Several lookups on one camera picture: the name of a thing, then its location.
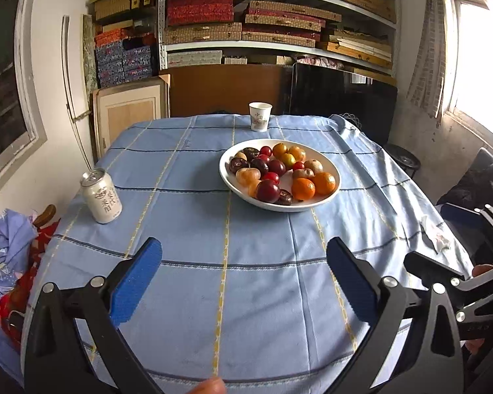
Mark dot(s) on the yellow orange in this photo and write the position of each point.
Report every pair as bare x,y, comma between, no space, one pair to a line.
280,149
287,159

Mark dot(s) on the blue checked tablecloth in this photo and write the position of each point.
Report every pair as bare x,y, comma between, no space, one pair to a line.
189,234

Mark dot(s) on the light wooden framed panel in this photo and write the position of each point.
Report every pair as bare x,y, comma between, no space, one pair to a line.
127,115

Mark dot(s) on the black flat panel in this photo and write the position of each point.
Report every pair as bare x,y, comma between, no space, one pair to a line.
341,94

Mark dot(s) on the printed paper cup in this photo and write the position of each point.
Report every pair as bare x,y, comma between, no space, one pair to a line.
260,117

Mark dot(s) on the white plate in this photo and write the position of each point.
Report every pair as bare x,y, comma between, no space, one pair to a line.
330,161

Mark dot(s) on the person's right hand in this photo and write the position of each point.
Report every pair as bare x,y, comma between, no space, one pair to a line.
482,271

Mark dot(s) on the tan round fruit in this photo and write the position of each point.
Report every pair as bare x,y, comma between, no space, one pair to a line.
253,189

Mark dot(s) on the small red cherry tomato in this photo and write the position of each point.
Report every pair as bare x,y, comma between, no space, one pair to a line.
265,150
264,159

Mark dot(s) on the brown wooden board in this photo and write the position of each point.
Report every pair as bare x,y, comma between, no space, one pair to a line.
222,90

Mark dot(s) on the person's left hand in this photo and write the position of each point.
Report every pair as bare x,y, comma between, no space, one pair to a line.
207,388

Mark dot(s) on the bright window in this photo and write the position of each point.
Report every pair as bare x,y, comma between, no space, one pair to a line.
476,69

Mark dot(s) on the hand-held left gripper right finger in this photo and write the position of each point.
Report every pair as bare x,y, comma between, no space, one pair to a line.
351,283

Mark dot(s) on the white beverage can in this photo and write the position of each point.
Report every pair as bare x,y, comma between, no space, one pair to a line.
102,201

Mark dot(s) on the crumpled white tissue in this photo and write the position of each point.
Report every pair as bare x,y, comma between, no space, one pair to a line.
435,236

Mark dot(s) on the white metal shelf rack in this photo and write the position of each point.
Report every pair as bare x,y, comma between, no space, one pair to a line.
162,16

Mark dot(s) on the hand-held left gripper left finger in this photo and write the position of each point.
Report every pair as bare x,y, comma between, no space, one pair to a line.
135,283

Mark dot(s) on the black round stool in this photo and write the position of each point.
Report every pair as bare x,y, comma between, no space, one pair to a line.
404,160

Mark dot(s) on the stack of patterned flat boxes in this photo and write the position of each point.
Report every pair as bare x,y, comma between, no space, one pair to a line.
201,33

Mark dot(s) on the dark purple passion fruit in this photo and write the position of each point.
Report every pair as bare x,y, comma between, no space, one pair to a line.
250,154
238,165
284,197

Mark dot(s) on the beige patterned curtain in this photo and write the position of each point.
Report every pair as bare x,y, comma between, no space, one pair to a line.
429,49

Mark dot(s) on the orange mandarin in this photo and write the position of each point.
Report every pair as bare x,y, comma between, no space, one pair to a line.
303,188
326,183

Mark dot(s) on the black padded jacket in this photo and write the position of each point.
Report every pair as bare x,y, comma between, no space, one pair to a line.
480,180

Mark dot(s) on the pink floral cloth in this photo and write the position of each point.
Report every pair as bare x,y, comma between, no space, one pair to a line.
320,62

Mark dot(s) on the green patterned board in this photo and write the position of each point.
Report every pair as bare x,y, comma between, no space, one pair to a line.
89,53

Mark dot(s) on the brown kiwi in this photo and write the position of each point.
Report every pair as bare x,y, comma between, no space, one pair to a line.
302,173

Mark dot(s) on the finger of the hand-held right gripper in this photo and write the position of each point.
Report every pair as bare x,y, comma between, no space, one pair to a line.
460,215
427,266

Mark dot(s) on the dark white-framed window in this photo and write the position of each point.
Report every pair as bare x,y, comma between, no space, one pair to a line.
0,90

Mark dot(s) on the red printed cloth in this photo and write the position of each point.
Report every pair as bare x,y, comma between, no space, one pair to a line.
33,262

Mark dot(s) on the small tan fruit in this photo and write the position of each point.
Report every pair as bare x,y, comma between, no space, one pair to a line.
240,156

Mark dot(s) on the stack of blue floral boxes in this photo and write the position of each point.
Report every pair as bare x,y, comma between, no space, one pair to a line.
123,63

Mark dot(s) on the streaked orange fruit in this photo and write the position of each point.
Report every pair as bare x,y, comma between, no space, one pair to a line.
247,175

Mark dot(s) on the dark red plum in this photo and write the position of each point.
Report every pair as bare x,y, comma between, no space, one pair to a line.
259,166
277,167
268,191

